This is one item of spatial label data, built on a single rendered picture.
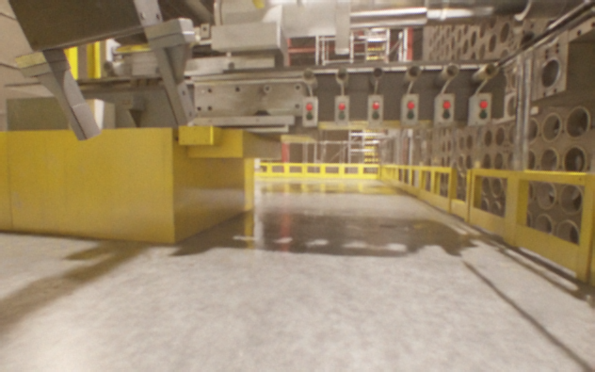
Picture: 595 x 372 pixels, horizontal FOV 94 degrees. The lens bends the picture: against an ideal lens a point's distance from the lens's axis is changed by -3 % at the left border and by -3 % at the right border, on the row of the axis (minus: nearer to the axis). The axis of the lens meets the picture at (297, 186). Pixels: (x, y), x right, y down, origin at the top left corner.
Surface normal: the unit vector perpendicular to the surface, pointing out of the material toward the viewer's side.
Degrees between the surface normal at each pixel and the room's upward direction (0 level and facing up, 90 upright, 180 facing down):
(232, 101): 90
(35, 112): 90
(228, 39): 90
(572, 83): 90
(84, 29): 113
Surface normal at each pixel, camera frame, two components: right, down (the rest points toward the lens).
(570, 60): -0.18, 0.07
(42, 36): -0.07, 0.47
